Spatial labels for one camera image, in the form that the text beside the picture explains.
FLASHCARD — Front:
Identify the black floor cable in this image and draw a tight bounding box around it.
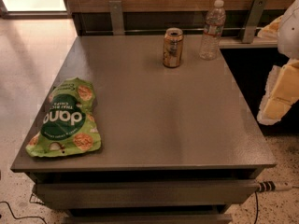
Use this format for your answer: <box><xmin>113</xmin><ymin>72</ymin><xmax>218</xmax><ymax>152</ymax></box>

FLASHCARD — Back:
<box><xmin>0</xmin><ymin>201</ymin><xmax>49</xmax><ymax>224</ymax></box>

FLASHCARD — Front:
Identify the clear plastic water bottle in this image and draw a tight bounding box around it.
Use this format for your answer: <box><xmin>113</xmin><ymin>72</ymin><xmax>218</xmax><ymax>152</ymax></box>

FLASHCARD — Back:
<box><xmin>199</xmin><ymin>0</ymin><xmax>226</xmax><ymax>60</ymax></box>

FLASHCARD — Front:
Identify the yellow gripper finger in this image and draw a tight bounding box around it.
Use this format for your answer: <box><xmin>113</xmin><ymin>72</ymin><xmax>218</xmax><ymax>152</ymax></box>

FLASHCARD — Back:
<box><xmin>257</xmin><ymin>16</ymin><xmax>282</xmax><ymax>38</ymax></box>
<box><xmin>257</xmin><ymin>59</ymin><xmax>299</xmax><ymax>125</ymax></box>

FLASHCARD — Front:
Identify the right metal rail bracket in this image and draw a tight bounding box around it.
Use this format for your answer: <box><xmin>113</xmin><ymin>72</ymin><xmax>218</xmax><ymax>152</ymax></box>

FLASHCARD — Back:
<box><xmin>240</xmin><ymin>0</ymin><xmax>267</xmax><ymax>44</ymax></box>

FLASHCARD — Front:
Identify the metal rail bracket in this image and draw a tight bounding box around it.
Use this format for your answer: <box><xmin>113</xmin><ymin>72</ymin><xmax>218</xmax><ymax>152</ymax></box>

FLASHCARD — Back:
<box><xmin>240</xmin><ymin>0</ymin><xmax>267</xmax><ymax>44</ymax></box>
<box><xmin>108</xmin><ymin>0</ymin><xmax>125</xmax><ymax>35</ymax></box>

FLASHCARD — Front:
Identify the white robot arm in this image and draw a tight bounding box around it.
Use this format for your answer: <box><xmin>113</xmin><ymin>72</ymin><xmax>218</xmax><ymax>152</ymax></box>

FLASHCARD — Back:
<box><xmin>257</xmin><ymin>0</ymin><xmax>299</xmax><ymax>125</ymax></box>

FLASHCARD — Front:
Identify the left metal rail bracket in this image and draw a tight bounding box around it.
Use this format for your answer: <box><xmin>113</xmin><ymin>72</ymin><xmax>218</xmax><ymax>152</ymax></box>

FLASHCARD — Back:
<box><xmin>108</xmin><ymin>0</ymin><xmax>125</xmax><ymax>35</ymax></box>

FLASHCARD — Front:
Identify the green rice chip bag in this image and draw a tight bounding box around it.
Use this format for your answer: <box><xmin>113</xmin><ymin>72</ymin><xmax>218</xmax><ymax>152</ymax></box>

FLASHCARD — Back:
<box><xmin>25</xmin><ymin>77</ymin><xmax>101</xmax><ymax>158</ymax></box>

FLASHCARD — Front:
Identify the striped cable plug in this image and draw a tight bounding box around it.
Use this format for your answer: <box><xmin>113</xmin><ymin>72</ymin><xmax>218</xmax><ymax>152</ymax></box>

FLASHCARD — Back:
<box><xmin>257</xmin><ymin>181</ymin><xmax>293</xmax><ymax>192</ymax></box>

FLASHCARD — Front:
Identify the grey drawer cabinet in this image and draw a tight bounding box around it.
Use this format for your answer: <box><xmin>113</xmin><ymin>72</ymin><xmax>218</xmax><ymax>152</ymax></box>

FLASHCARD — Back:
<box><xmin>12</xmin><ymin>35</ymin><xmax>275</xmax><ymax>224</ymax></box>

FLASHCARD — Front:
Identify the orange soda can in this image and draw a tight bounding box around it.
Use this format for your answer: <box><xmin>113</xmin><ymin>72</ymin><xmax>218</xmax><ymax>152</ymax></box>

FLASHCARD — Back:
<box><xmin>163</xmin><ymin>27</ymin><xmax>183</xmax><ymax>68</ymax></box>

